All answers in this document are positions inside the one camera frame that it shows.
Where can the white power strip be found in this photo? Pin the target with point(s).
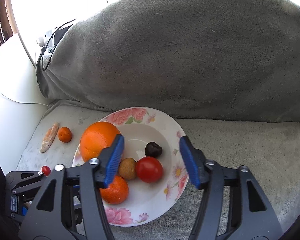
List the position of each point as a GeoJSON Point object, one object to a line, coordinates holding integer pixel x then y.
{"type": "Point", "coordinates": [43, 38]}

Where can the large orange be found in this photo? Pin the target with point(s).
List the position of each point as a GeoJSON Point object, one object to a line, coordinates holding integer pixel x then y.
{"type": "Point", "coordinates": [95, 138]}

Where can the mandarin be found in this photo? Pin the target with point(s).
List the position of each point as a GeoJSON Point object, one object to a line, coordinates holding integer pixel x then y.
{"type": "Point", "coordinates": [117, 192]}
{"type": "Point", "coordinates": [64, 134]}

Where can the grey blanket on backrest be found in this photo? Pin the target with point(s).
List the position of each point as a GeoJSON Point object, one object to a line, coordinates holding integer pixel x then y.
{"type": "Point", "coordinates": [209, 59]}

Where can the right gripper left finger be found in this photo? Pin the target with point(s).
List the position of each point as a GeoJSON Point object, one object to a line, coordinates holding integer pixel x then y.
{"type": "Point", "coordinates": [97, 173]}

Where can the floral white plate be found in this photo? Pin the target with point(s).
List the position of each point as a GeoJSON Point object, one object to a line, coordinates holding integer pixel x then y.
{"type": "Point", "coordinates": [148, 201]}

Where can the smaller red cherry tomato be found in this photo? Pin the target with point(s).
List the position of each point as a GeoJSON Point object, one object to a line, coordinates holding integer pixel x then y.
{"type": "Point", "coordinates": [46, 170]}

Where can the larger red cherry tomato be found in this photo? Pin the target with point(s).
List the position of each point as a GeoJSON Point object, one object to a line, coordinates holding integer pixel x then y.
{"type": "Point", "coordinates": [149, 170]}

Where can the dark plum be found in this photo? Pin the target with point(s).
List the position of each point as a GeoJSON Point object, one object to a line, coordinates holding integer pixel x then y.
{"type": "Point", "coordinates": [154, 150]}

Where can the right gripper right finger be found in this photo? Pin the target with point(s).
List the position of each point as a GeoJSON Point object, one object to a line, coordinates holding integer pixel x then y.
{"type": "Point", "coordinates": [251, 216]}

